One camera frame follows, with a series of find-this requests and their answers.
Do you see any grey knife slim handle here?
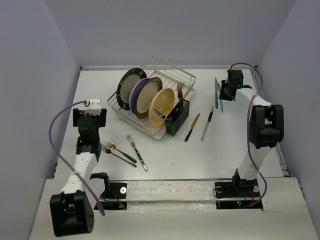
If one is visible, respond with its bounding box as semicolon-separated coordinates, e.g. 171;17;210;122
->
217;83;224;113

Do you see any knife teal handle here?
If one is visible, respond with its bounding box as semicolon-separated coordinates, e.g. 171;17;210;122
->
214;77;219;109

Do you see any knife dark handle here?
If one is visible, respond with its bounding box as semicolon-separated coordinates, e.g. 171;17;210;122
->
153;108;170;121

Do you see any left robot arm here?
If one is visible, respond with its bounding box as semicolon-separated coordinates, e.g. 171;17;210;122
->
49;108;111;237

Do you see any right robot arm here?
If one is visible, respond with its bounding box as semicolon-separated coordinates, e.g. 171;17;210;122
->
219;69;284;196

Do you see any purple plate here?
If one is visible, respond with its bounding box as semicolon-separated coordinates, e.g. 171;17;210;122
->
129;77;149;114

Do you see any black utensil caddy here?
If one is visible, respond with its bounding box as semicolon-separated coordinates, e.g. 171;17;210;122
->
164;98;190;137

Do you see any yellow plate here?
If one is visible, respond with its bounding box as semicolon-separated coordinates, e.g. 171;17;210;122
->
148;88;175;127

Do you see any black rimmed plate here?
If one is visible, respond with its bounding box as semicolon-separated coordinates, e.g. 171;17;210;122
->
116;67;147;110

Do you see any grey brown plate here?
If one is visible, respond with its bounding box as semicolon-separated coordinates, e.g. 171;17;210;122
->
135;77;163;119

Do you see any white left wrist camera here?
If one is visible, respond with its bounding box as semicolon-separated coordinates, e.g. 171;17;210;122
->
84;98;102;116

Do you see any dark fork thin handle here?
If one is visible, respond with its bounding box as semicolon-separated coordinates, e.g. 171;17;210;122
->
101;145;137;168

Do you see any silver fork perforated handle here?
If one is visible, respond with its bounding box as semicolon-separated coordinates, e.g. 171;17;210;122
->
126;134;148;172

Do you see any metal wire dish rack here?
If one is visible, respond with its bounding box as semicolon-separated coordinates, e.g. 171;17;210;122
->
107;56;196;140

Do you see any gold knife green handle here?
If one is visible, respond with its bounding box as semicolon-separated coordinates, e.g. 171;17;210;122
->
184;113;201;142

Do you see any gold fork green handle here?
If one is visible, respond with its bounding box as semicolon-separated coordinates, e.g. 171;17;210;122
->
106;141;137;164

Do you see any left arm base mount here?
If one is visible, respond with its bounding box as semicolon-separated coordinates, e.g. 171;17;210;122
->
89;172;128;211

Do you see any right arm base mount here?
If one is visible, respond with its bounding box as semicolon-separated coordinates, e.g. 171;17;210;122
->
212;170;263;210

